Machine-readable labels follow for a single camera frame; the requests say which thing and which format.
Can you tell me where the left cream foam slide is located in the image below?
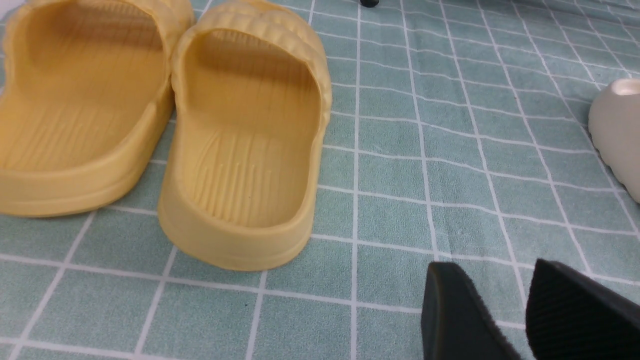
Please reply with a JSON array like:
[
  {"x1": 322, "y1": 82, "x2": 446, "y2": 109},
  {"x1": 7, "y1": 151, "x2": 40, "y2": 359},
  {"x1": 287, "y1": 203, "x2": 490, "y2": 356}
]
[{"x1": 588, "y1": 79, "x2": 640, "y2": 203}]

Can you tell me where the green checkered floor cloth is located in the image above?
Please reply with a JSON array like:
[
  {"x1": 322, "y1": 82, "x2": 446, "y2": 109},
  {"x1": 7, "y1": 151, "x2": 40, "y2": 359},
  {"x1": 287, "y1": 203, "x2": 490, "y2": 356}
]
[{"x1": 1, "y1": 0, "x2": 640, "y2": 360}]

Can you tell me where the right yellow rubber slide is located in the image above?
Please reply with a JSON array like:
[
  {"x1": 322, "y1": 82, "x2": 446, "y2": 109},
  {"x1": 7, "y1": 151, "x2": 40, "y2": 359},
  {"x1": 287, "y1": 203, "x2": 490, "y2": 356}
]
[{"x1": 157, "y1": 0, "x2": 333, "y2": 272}]

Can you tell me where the left yellow rubber slide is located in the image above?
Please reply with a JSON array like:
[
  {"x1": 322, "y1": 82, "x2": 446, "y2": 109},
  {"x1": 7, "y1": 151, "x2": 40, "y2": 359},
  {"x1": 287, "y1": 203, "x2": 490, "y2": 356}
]
[{"x1": 1, "y1": 0, "x2": 196, "y2": 218}]

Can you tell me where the yellow rubber slide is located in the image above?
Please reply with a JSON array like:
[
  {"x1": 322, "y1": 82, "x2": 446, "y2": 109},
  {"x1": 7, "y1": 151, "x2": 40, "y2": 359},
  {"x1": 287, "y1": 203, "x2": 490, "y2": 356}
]
[
  {"x1": 1, "y1": 0, "x2": 196, "y2": 218},
  {"x1": 157, "y1": 0, "x2": 333, "y2": 272}
]

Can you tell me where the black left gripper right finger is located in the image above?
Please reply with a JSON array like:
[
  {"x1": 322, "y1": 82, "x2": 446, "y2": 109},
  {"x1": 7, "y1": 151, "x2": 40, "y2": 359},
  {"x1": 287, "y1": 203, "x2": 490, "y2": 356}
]
[{"x1": 525, "y1": 259, "x2": 640, "y2": 360}]

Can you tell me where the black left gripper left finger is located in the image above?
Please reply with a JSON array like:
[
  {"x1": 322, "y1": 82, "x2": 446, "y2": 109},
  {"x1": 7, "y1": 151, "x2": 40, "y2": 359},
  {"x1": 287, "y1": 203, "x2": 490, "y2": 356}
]
[{"x1": 421, "y1": 262, "x2": 522, "y2": 360}]

